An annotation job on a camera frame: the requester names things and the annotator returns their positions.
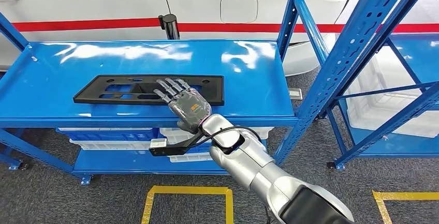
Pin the blue metal shelf rack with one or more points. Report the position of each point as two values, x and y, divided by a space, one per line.
51 88
394 145

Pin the silver floor plate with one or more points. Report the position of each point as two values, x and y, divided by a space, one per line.
295 94

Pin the black plastic frame part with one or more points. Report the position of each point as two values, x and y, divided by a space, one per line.
85 95

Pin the yellow floor tape mark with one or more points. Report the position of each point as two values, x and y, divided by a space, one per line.
188 190
404 195

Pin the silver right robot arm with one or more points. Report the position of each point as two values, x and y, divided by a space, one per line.
247 160

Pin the red barrier belt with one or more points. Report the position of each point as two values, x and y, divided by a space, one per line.
85 24
240 27

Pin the large white plastic bin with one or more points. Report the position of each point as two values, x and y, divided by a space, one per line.
377 112

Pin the black glossy barrier post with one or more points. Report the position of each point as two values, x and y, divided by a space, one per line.
169 27

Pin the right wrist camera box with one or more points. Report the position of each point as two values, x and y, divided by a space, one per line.
158 143

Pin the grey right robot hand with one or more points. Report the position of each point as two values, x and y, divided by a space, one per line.
188 106

